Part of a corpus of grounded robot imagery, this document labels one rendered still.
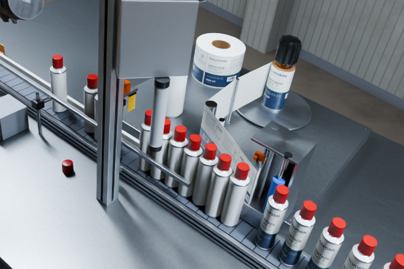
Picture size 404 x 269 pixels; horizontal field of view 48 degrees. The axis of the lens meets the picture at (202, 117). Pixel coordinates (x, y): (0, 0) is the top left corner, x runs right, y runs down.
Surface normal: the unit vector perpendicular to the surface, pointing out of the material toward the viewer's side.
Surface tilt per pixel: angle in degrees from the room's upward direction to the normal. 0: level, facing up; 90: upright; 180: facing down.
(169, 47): 90
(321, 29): 90
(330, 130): 0
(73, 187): 0
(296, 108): 0
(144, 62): 90
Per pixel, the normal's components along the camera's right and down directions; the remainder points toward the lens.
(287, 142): 0.15, -0.80
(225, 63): 0.15, 0.59
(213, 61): -0.32, 0.51
